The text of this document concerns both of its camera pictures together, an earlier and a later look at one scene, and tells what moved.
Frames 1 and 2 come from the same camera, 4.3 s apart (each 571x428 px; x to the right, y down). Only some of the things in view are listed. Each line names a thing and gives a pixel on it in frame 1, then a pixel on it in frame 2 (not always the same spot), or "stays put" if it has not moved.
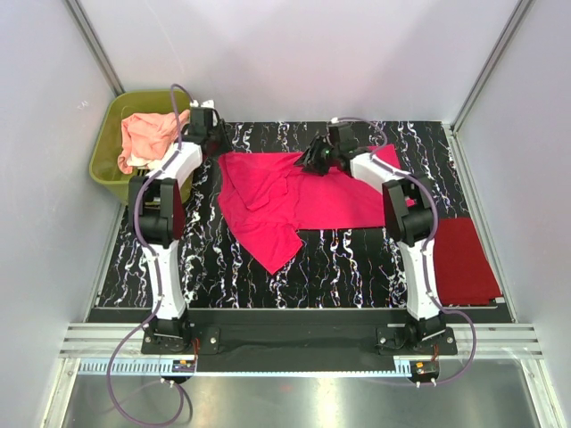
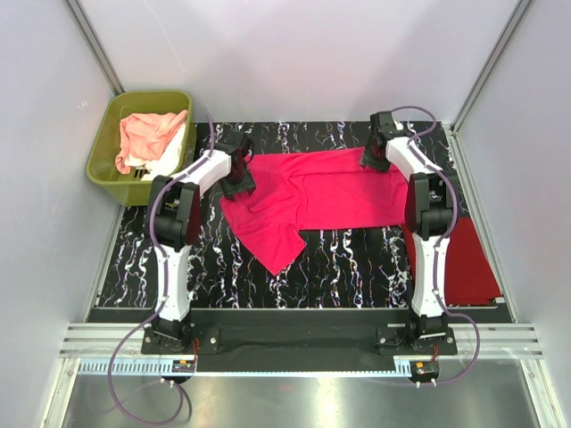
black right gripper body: [320, 156] -> [374, 160]
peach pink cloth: [148, 135] stays put
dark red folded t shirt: [464, 275] stays put
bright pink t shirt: [266, 198] stays put
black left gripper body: [221, 142] -> [237, 183]
